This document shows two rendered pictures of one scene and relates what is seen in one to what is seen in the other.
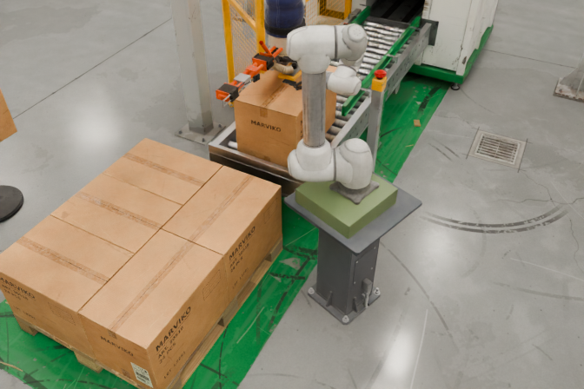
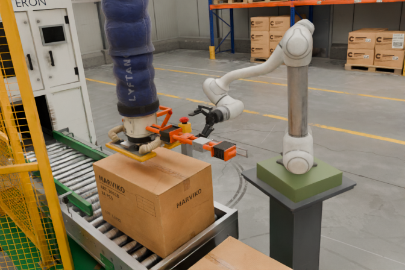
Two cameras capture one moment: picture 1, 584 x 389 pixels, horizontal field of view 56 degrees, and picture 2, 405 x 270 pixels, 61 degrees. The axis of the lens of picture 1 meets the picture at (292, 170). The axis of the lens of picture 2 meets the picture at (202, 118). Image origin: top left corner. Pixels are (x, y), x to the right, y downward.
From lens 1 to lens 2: 269 cm
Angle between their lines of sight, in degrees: 65
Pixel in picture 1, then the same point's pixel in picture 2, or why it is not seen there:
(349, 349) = not seen: outside the picture
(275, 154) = (199, 222)
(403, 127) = not seen: hidden behind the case
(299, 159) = (308, 149)
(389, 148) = not seen: hidden behind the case
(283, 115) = (202, 171)
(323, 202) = (314, 178)
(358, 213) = (326, 166)
